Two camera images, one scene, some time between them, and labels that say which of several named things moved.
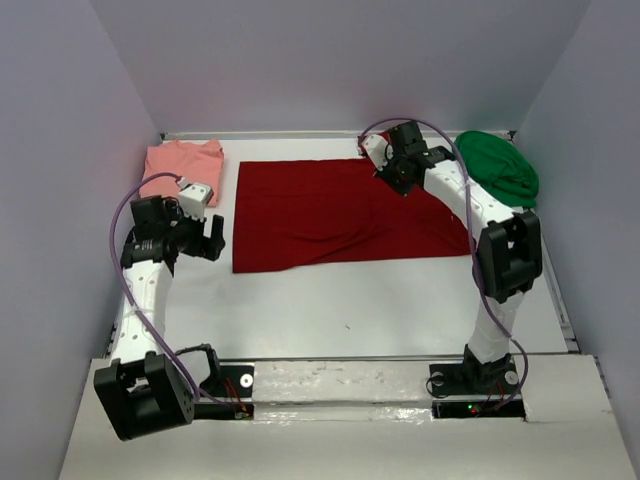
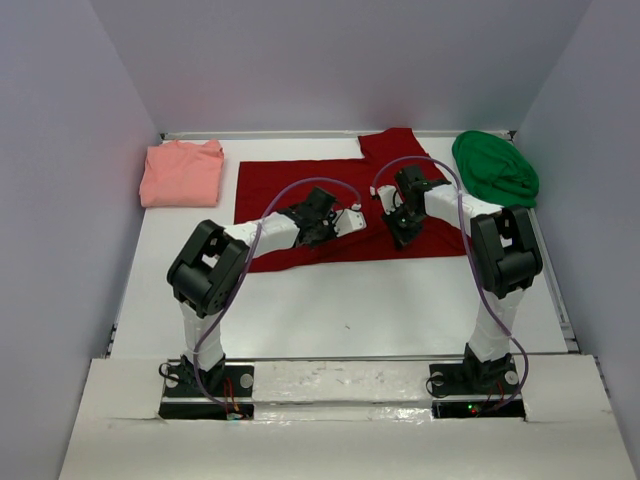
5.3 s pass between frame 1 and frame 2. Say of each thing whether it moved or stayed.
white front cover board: stayed
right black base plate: stayed
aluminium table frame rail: stayed
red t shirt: stayed
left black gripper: moved
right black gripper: moved
